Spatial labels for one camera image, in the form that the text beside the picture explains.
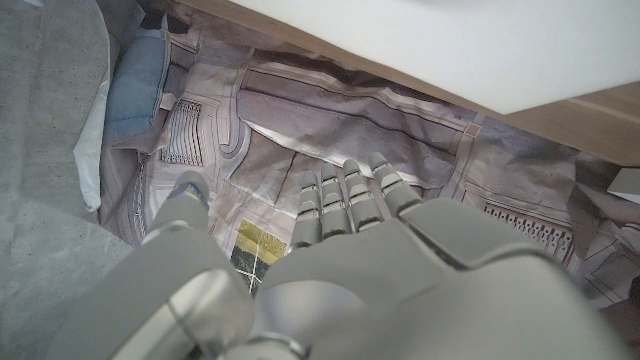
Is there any white memory foam pad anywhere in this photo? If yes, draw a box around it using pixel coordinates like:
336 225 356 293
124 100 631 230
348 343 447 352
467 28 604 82
234 0 640 116

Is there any printed living room backdrop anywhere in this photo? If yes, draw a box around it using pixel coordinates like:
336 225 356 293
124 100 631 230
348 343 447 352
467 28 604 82
74 0 640 311

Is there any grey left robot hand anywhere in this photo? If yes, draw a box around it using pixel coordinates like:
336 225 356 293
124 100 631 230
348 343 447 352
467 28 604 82
47 151 626 360

